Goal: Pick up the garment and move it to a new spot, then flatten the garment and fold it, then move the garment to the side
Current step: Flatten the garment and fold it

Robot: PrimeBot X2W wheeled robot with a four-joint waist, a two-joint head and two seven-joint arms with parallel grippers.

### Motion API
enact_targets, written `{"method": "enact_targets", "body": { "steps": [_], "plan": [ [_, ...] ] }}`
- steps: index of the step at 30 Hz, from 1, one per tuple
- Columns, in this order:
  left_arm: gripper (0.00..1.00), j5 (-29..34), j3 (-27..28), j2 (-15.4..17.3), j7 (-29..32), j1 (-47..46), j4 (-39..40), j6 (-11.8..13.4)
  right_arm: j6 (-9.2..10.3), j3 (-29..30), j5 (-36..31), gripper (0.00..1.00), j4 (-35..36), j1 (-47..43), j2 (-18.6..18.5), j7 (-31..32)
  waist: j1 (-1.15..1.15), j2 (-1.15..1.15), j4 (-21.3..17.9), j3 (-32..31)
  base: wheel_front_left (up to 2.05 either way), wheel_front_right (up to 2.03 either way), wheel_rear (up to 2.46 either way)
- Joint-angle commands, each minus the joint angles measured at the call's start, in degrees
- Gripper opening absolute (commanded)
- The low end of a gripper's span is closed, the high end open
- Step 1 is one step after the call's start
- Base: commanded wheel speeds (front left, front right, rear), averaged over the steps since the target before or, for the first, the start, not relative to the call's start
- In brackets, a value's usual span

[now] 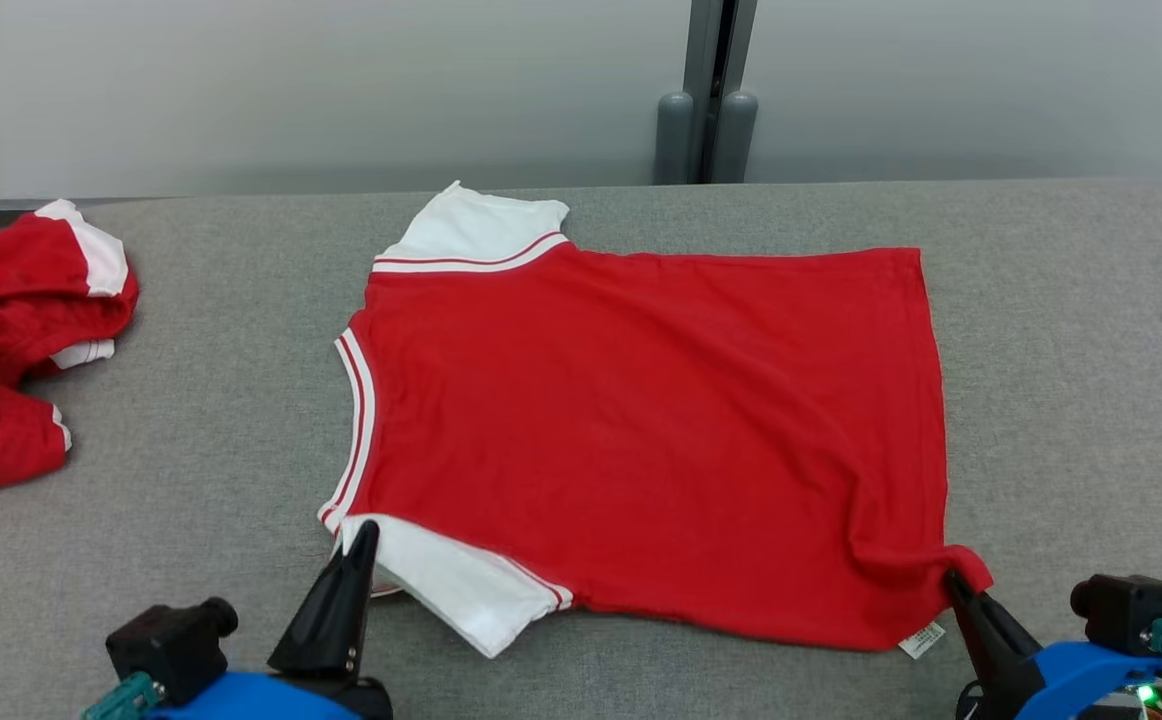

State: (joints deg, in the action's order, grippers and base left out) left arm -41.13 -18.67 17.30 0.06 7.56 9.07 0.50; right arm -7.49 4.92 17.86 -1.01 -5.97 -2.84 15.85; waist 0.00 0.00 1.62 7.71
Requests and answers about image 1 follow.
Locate red white-striped shorts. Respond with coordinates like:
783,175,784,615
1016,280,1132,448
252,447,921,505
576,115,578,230
0,198,140,494

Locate red white-sleeved t-shirt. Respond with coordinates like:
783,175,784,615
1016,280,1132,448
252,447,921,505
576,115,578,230
318,180,994,659

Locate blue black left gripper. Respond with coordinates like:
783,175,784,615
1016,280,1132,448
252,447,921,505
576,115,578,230
141,520,394,720

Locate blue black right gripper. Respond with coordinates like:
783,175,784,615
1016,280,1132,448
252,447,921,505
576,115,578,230
946,570,1162,720

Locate grey metal partition post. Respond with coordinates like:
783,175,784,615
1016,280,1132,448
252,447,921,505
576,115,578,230
686,0,757,184

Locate grey wall post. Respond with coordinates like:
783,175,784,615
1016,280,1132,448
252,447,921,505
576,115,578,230
654,92,695,186

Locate grey cylindrical post foot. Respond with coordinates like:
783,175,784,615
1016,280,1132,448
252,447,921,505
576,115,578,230
711,90,759,184

